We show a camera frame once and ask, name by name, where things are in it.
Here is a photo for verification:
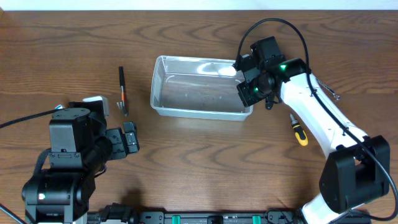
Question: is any stubby yellow black screwdriver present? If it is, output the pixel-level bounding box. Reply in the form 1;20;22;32
289;113;308;146

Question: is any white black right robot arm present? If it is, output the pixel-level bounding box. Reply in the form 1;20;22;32
233;37;396;223

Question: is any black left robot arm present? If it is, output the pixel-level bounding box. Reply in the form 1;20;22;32
22;100;139;223

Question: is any clear plastic container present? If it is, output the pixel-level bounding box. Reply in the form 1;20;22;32
150;55;253;121

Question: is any small black orange hammer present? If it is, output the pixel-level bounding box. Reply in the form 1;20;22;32
117;66;129;116

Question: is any silver combination wrench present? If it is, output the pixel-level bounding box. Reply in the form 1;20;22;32
316;78;340;101

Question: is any black mounting rail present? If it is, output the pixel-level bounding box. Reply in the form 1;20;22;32
86;203;306;224

